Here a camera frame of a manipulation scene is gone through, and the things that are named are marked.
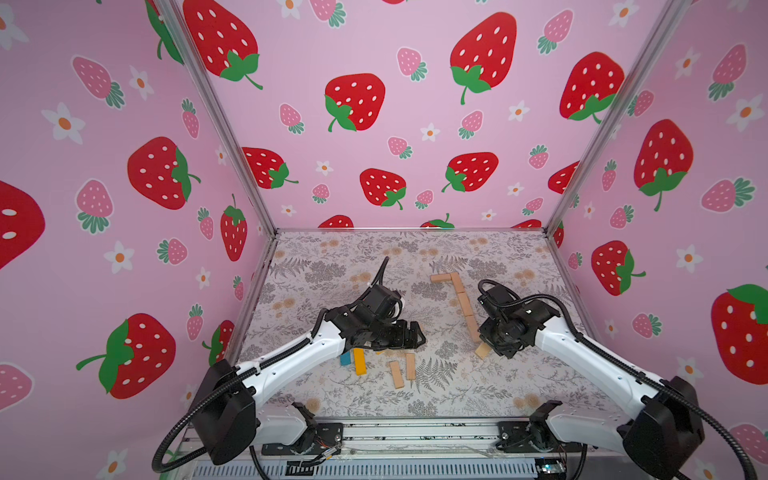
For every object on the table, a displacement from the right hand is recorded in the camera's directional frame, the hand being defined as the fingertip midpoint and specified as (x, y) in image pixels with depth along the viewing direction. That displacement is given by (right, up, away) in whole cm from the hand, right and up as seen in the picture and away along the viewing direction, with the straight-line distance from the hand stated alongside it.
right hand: (479, 339), depth 81 cm
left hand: (-18, +1, -4) cm, 18 cm away
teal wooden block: (-38, -8, +6) cm, 40 cm away
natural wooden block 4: (-1, +14, +23) cm, 27 cm away
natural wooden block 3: (-7, +15, +27) cm, 32 cm away
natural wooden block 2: (-23, -11, +3) cm, 26 cm away
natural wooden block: (-19, -9, +5) cm, 22 cm away
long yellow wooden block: (-34, -8, +6) cm, 35 cm away
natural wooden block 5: (0, -2, -3) cm, 4 cm away
